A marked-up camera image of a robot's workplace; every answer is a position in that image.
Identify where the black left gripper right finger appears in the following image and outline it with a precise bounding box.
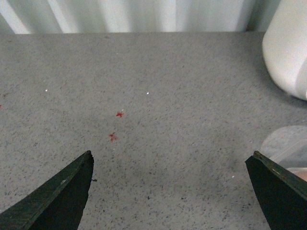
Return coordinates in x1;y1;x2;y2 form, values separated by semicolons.
245;151;307;230

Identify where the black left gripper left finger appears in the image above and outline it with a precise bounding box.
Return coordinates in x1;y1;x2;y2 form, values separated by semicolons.
0;150;94;230

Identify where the clear plastic egg box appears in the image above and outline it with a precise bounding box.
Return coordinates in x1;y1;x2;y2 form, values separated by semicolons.
260;126;307;181

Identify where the white Joyoung blender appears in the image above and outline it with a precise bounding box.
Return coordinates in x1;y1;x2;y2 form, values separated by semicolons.
262;0;307;100

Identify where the grey pleated curtain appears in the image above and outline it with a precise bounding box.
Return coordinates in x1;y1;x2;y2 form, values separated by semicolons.
0;0;279;34

